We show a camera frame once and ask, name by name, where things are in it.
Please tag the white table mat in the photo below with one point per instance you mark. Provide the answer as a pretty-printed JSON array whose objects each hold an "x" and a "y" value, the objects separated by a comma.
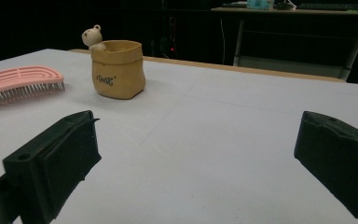
[{"x": 199, "y": 124}]

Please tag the black keyboard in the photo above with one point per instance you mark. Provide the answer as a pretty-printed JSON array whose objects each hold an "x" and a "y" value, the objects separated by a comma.
[{"x": 335, "y": 6}]

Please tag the white metal stand frame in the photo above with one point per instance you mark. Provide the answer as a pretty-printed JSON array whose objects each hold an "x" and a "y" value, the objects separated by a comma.
[{"x": 292, "y": 66}]

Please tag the tan bear pot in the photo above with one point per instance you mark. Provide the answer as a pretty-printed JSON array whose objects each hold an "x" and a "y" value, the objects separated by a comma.
[{"x": 118, "y": 74}]

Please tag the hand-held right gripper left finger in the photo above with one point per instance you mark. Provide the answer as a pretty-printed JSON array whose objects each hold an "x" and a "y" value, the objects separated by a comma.
[{"x": 59, "y": 155}]

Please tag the pink hairbrush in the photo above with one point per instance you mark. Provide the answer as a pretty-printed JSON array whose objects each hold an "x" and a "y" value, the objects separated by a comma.
[{"x": 18, "y": 77}]

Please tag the black computer tower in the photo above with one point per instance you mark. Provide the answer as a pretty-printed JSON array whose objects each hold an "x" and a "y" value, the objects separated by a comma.
[{"x": 171, "y": 37}]

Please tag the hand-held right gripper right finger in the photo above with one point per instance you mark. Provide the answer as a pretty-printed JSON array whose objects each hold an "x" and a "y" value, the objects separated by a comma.
[{"x": 338, "y": 155}]

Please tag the teal tissue box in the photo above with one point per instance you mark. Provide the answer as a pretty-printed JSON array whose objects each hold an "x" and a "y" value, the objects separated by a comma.
[{"x": 259, "y": 4}]

